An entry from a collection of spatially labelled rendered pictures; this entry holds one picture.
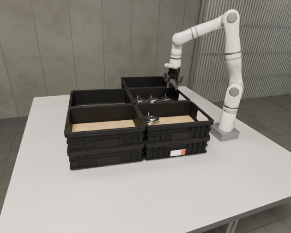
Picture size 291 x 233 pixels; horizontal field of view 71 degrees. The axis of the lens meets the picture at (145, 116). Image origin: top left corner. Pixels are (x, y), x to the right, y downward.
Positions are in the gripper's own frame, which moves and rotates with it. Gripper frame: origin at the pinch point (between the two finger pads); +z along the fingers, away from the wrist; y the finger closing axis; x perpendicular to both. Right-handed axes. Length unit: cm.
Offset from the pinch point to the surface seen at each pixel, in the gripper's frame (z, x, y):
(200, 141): 19.9, 25.0, -31.1
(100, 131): 8, 65, 9
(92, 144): 15, 67, 13
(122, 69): 32, -119, 128
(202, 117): 10.4, 13.9, -27.3
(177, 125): 7.7, 36.4, -19.7
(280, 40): -12, -346, -66
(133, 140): 16, 52, -2
